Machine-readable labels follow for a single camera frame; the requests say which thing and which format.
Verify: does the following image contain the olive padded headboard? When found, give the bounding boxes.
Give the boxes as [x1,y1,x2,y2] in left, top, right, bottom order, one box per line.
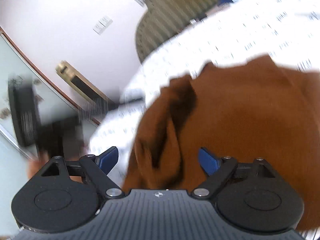
[135,0,219,62]

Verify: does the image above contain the gold tower air conditioner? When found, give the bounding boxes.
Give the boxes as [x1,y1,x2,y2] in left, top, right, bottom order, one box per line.
[56,61,119,112]

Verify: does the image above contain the wooden door frame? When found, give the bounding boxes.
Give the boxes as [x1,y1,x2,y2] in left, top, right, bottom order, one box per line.
[0,26,102,127]

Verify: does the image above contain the person's hand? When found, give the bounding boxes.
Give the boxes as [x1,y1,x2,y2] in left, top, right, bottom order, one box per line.
[26,154,83,184]

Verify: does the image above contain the brown knit sweater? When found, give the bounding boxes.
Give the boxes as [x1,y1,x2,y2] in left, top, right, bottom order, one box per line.
[123,56,319,230]

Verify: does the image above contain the white script-print bed quilt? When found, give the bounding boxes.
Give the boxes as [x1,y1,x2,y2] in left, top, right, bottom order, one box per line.
[89,0,319,185]

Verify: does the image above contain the white wall socket pair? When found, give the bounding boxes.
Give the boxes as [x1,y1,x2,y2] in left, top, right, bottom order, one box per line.
[93,17,113,35]

